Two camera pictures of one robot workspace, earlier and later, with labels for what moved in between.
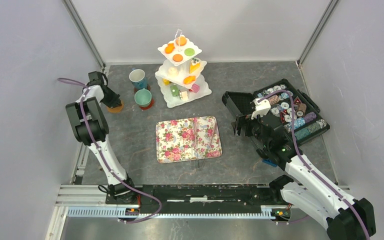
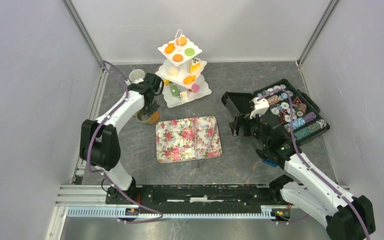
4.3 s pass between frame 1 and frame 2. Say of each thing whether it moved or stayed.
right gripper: stayed
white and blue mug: stayed
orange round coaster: moved
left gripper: moved
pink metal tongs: stayed
